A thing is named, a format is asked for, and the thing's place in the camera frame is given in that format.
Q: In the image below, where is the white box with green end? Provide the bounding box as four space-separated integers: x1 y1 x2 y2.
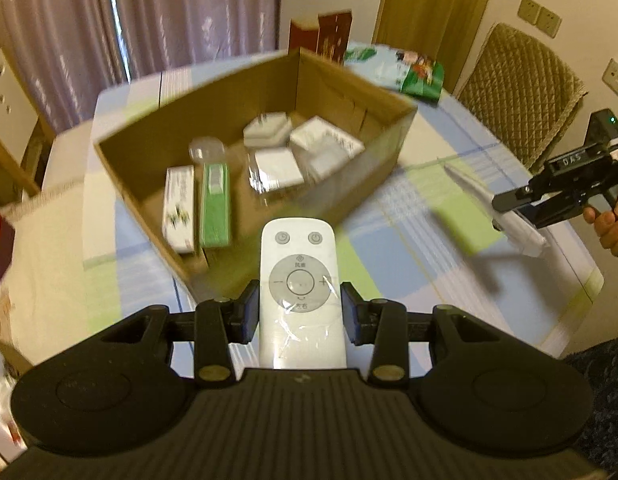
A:
161 165 196 255

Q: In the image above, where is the red gift box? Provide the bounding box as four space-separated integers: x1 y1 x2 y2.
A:
288 9 353 59

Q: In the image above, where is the cardboard box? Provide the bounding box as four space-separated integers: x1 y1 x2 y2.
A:
92 47 419 302

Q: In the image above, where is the white power adapter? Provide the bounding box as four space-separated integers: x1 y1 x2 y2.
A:
242 113 294 150

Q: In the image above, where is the quilted chair cover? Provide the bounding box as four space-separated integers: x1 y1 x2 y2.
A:
453 22 589 174

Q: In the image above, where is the white long printed box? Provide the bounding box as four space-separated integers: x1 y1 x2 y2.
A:
288 115 366 181

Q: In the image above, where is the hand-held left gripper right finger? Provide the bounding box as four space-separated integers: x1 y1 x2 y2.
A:
340 281 520 389

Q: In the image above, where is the green barcode box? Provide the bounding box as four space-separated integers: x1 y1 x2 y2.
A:
198 161 234 250

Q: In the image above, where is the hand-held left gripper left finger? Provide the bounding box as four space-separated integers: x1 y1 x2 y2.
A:
89 279 261 389

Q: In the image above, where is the brown framed open box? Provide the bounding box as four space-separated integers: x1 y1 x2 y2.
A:
0 210 16 296

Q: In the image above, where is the person's right hand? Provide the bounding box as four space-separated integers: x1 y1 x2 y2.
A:
583 192 618 260

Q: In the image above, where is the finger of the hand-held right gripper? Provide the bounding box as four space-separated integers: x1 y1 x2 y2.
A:
527 194 590 229
491 185 550 214

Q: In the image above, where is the green cartoon snack bag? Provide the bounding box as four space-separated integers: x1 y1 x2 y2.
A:
343 44 446 106

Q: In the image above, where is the translucent plastic case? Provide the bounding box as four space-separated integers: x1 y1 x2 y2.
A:
187 136 226 164

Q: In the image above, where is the white printed cloth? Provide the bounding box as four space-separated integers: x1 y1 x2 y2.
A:
0 185 117 363

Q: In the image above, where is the pink curtain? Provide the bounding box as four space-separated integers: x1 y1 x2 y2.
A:
0 0 283 127

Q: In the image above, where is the white remote control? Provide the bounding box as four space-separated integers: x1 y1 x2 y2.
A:
259 217 349 370

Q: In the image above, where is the clear white package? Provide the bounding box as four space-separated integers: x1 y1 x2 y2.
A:
443 161 550 260

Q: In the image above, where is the wooden door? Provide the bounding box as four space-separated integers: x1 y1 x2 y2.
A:
372 0 501 97

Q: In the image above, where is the checked cloth desktop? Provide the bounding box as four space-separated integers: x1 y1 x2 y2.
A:
39 42 608 362

